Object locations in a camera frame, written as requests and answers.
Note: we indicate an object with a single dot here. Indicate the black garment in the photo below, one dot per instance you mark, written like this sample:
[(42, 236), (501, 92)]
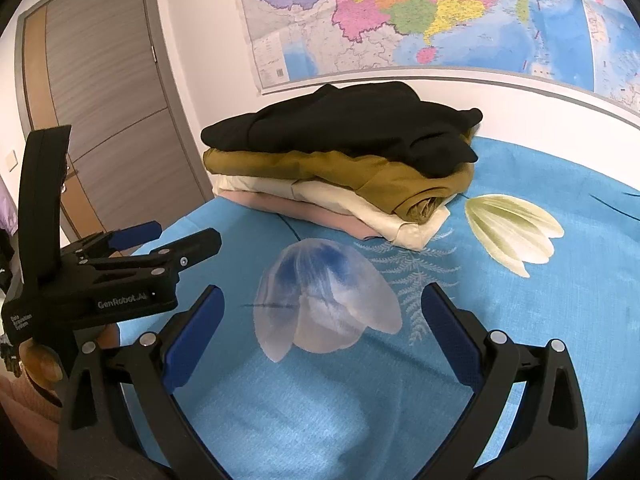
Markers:
[(350, 120)]

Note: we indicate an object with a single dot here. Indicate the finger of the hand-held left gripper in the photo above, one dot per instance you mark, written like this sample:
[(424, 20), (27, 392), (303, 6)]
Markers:
[(135, 234), (190, 247)]

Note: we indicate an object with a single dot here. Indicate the purple cloth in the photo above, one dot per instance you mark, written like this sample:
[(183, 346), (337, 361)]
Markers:
[(9, 210)]

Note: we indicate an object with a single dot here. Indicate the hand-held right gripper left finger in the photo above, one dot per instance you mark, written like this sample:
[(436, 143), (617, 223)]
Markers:
[(195, 340)]

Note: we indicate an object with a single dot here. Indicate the olive brown garment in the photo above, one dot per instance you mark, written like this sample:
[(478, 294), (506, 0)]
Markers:
[(350, 170)]

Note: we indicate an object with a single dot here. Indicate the grey wooden door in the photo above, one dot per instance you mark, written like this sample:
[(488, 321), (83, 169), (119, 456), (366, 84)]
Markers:
[(100, 85)]

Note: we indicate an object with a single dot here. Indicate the person's left hand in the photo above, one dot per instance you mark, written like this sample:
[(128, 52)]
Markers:
[(42, 365)]

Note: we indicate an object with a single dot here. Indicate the colourful wall map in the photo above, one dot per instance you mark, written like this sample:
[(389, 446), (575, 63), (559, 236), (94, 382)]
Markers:
[(400, 10)]

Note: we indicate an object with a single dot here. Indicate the pink garment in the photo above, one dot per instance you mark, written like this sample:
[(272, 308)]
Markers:
[(295, 210)]

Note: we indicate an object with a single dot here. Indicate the person's left forearm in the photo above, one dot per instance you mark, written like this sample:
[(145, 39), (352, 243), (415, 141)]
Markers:
[(25, 420)]

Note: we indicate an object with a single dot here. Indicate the blue floral bed sheet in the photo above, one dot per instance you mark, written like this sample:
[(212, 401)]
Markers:
[(550, 300)]

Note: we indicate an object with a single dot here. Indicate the cream garment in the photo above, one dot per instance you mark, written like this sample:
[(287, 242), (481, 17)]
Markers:
[(340, 197)]

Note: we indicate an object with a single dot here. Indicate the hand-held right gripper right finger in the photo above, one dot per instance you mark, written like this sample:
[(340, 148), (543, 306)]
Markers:
[(450, 340)]

